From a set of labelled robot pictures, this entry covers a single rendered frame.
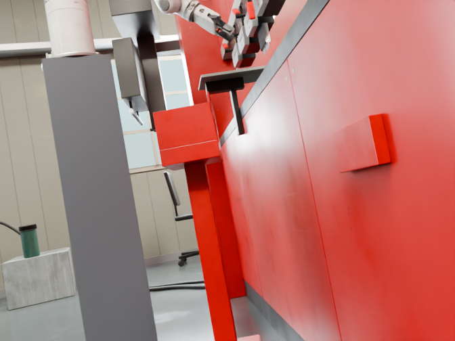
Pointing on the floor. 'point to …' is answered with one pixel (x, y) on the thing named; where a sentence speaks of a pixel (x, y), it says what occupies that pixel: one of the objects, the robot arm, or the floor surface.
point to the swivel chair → (179, 216)
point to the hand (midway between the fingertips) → (228, 33)
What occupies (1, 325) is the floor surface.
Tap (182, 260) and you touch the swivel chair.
